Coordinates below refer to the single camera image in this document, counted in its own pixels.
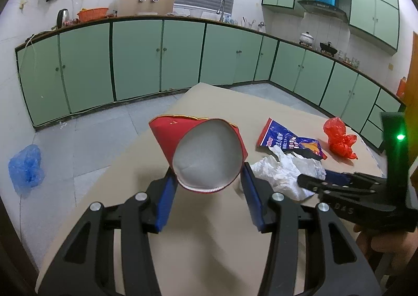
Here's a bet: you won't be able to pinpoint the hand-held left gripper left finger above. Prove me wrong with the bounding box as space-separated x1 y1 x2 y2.
37 170 178 296

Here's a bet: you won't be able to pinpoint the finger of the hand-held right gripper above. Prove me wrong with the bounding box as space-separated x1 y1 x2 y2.
297 174 373 193
325 170 388 186

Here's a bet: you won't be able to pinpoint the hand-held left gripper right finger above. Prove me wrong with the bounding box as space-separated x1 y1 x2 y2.
242 162 382 296

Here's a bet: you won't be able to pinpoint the white wrapper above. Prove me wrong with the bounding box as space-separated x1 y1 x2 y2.
251 146 327 202

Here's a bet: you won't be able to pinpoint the red paper cup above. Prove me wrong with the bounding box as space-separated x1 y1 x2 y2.
148 115 248 195

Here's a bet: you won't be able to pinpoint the person's right hand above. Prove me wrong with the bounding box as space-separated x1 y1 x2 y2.
354 224 418 265

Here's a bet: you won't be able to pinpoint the red plastic bag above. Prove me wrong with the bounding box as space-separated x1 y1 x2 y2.
323 116 359 161

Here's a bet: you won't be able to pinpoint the dark blue snack packet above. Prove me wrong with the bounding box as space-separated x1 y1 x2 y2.
256 117 328 161

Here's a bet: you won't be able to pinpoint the beige tablecloth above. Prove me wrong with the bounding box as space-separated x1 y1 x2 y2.
34 82 386 296

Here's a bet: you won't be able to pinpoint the blue plastic bag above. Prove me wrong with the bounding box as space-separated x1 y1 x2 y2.
8 144 45 197

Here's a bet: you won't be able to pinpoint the green base cabinets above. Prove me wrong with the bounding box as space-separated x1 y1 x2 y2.
15 15 407 155

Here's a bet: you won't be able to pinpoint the orange plastic basket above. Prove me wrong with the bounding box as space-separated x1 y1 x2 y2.
77 7 110 22

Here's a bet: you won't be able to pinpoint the electric kettle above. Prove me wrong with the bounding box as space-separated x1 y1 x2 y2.
56 9 71 28

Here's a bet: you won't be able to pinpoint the green wall cabinets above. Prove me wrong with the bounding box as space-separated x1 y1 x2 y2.
262 0 400 55

